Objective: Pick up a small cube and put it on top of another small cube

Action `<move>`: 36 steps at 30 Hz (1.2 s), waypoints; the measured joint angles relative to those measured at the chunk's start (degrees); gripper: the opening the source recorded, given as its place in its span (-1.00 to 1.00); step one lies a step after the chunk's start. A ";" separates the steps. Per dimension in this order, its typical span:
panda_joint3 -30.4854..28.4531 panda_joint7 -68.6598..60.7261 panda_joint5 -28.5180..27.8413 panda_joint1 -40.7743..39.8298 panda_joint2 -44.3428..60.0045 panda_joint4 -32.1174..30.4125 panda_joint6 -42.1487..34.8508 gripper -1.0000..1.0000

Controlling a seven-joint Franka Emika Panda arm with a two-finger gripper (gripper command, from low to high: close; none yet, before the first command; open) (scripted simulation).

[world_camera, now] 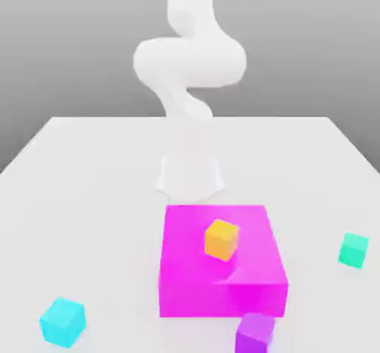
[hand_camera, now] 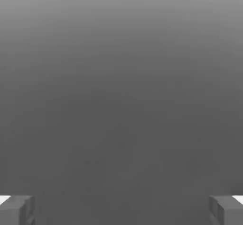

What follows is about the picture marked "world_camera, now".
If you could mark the small purple cube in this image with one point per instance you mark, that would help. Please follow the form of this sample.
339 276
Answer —
253 335

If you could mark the small orange cube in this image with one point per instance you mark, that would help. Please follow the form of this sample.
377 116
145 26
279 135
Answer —
221 240

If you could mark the small cyan cube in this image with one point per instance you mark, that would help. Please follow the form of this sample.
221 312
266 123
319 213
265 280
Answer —
63 323

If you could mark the large magenta box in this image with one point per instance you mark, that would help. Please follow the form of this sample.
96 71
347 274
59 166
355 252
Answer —
190 269

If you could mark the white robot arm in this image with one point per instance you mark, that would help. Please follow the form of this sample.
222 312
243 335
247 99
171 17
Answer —
190 61

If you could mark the small green cube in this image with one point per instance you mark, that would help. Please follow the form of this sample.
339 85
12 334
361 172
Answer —
353 250

